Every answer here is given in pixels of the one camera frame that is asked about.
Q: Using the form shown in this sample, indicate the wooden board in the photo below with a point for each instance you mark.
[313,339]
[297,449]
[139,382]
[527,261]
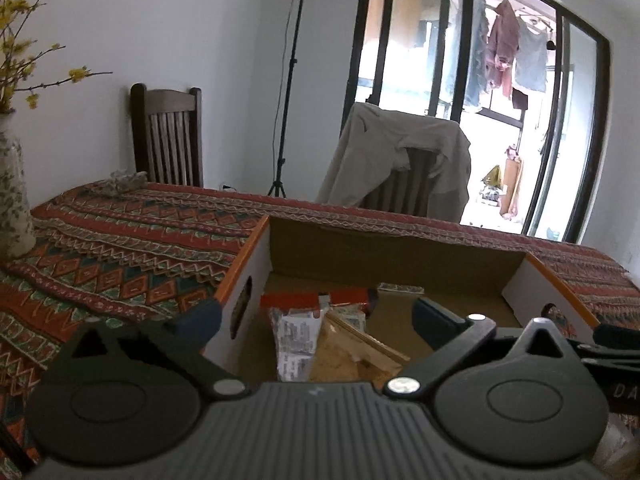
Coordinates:
[512,185]

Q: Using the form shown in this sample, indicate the yellow cracker packet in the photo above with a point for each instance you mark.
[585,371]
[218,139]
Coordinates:
[350,355]

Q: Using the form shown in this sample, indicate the hanging light blue shirt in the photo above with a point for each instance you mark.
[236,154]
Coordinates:
[532,60]

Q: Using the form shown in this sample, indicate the yellow-green bag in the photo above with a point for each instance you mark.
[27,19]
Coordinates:
[492,175]

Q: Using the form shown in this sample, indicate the orange-red snack packet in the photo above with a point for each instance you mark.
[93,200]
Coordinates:
[290,301]

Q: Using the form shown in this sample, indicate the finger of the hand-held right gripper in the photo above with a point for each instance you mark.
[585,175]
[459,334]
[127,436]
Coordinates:
[620,337]

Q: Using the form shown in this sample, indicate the patterned red tablecloth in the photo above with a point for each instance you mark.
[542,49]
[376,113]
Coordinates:
[125,260]

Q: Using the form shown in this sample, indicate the black sliding door frame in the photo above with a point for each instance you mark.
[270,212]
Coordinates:
[592,135]

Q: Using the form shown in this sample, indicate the jacket-covered wooden chair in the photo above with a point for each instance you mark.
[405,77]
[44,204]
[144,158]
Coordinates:
[400,185]

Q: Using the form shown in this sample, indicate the hanging blue jeans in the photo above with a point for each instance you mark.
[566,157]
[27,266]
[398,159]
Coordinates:
[477,60]

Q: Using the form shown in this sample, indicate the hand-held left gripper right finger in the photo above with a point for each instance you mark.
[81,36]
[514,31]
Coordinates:
[430,320]

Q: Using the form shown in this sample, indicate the hanging black cloth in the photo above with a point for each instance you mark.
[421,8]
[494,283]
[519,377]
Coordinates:
[520,100]

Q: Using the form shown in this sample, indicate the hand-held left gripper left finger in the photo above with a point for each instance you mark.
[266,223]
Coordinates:
[200,317]

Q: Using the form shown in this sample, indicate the yellow flower branches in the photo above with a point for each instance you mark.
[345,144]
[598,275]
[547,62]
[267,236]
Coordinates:
[77,74]

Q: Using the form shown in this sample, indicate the black light stand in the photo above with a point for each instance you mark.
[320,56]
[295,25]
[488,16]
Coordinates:
[290,75]

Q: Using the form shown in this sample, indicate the red snack packet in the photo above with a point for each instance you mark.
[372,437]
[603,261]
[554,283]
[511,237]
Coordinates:
[350,296]

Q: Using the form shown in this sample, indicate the small floral cloth bundle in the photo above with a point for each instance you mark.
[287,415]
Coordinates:
[122,182]

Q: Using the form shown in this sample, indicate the small snack packet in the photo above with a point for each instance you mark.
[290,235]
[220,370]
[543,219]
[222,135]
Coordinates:
[400,288]

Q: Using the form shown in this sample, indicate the floral ceramic vase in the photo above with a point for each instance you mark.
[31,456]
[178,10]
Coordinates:
[12,195]

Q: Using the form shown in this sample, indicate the orange cardboard box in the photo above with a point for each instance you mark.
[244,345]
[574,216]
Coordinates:
[390,255]

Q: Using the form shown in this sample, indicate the silver white snack packet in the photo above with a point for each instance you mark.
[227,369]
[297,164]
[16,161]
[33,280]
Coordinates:
[295,340]

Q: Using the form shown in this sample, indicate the dark wooden chair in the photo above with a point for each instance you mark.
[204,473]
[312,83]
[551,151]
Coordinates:
[167,102]

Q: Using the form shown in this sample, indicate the beige jacket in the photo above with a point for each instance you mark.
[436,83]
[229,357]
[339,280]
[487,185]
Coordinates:
[380,150]

